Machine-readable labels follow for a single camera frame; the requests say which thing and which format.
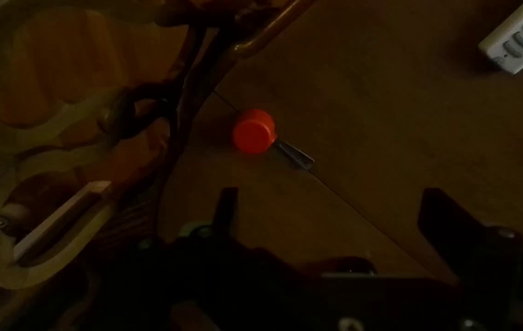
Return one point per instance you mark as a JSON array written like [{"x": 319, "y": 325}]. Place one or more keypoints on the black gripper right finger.
[{"x": 457, "y": 239}]

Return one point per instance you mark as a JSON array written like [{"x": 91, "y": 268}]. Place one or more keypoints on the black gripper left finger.
[{"x": 225, "y": 208}]

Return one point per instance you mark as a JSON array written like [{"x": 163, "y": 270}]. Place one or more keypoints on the cream carved wooden chair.
[{"x": 59, "y": 121}]

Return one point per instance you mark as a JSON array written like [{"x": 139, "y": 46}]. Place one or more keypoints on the white remote control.
[{"x": 522, "y": 37}]

